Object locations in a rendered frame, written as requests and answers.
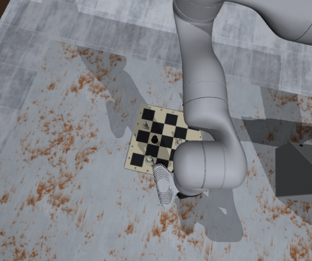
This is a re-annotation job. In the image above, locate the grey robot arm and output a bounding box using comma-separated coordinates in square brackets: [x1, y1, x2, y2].
[173, 0, 312, 193]

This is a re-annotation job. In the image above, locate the black rook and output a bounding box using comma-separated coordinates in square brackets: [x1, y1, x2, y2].
[151, 135, 158, 144]

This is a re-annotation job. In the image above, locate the chessboard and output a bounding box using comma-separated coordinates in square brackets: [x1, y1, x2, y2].
[124, 104, 204, 175]

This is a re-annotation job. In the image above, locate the white bishop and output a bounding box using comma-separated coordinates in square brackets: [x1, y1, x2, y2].
[176, 139, 182, 147]

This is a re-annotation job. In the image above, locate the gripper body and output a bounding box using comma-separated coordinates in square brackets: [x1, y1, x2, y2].
[153, 164, 203, 209]

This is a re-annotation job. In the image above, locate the white chess king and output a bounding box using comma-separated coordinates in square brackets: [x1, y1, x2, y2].
[145, 155, 154, 165]

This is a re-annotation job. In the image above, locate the white pawn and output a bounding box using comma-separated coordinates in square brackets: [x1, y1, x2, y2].
[142, 121, 148, 128]

